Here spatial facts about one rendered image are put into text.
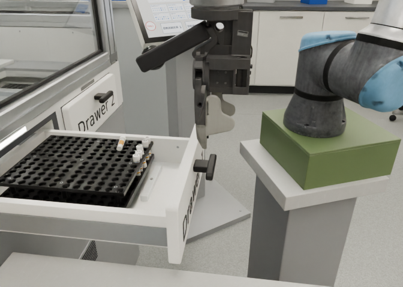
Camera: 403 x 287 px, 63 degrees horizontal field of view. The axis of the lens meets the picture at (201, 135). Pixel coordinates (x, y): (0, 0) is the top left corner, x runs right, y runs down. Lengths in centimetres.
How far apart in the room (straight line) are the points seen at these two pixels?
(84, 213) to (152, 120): 192
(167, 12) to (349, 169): 95
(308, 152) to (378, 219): 137
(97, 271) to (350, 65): 59
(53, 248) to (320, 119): 69
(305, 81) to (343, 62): 11
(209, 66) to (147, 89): 188
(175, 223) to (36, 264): 29
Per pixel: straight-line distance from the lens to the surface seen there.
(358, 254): 183
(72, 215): 55
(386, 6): 71
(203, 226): 176
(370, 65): 69
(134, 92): 237
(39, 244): 82
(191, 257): 166
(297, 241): 95
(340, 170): 83
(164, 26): 139
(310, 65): 78
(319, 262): 106
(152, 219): 50
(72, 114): 83
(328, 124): 82
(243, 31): 48
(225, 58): 47
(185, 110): 161
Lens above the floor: 121
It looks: 27 degrees down
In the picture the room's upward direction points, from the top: straight up
